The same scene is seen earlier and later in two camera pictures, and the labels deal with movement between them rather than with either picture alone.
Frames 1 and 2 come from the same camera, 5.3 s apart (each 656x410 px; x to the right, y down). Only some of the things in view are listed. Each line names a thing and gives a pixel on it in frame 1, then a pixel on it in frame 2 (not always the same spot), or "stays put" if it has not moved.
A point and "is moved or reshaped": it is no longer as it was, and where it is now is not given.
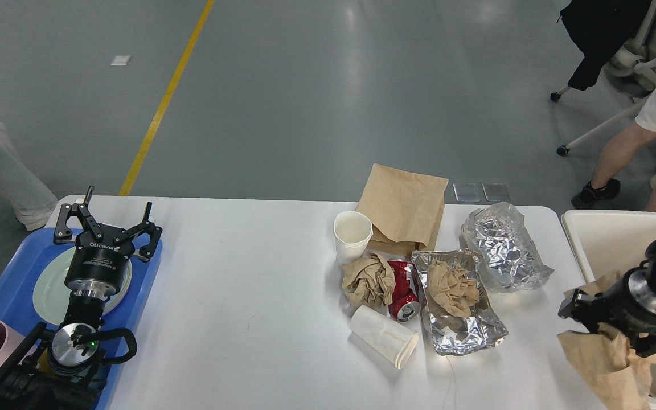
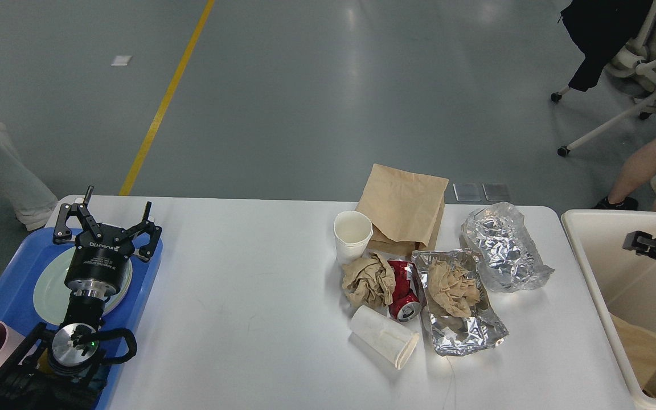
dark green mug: x=43 y=364 stays put
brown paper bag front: x=619 y=377 is moved or reshaped
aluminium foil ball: x=503 y=248 stays put
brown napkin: x=450 y=287 stays put
